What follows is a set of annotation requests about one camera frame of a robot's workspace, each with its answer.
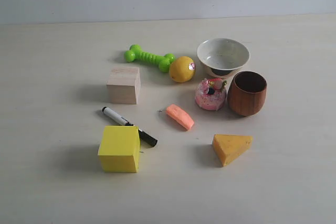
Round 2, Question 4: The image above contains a black white marker pen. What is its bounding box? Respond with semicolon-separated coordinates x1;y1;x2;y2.
102;106;157;147

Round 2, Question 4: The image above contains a pink toy donut cake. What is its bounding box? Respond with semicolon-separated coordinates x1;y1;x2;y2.
195;78;227;111

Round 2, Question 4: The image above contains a white speckled ceramic bowl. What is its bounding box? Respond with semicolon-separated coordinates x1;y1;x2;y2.
196;38;250;79

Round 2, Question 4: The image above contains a light wooden cube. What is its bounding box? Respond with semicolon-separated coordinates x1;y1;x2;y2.
106;67;141;104

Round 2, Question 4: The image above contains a soft orange putty piece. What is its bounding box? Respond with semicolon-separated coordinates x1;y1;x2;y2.
165;104;194;131

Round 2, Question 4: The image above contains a yellow lemon with sticker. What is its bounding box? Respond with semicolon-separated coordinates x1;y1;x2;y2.
169;56;196;83

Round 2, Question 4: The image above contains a yellow cheese wedge toy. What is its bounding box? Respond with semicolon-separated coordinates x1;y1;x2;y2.
212;134;253;166

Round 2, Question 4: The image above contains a yellow foam cube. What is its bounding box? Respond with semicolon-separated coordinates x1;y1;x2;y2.
98;126;140;173

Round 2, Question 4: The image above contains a green rubber bone toy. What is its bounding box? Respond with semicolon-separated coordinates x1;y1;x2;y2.
123;44;175;73

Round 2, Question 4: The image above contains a brown wooden cup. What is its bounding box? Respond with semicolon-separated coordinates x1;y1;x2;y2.
227;71;267;116

